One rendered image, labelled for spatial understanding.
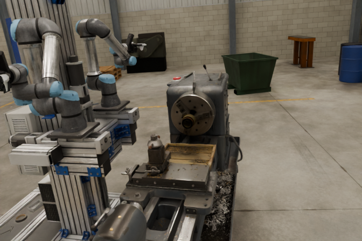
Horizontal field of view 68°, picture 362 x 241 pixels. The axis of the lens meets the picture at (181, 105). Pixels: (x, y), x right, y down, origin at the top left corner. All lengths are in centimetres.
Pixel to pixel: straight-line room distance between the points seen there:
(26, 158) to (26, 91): 50
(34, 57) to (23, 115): 53
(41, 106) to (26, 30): 41
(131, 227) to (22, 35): 115
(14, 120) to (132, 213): 136
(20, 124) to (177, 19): 1019
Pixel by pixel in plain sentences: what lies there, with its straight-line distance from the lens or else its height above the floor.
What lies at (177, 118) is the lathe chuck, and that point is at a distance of 197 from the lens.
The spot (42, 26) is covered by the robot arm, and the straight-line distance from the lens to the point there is 163.
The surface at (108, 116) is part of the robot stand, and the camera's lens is 213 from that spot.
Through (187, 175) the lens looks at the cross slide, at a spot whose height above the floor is 97.
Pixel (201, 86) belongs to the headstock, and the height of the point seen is 125.
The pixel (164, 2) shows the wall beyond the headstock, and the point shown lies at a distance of 1195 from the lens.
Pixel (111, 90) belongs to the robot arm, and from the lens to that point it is 208.
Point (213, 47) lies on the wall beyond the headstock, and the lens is 1182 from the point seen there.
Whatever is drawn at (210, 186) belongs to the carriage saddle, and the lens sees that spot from 142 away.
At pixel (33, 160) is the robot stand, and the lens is 177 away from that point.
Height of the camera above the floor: 171
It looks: 17 degrees down
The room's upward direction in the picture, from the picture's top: 4 degrees counter-clockwise
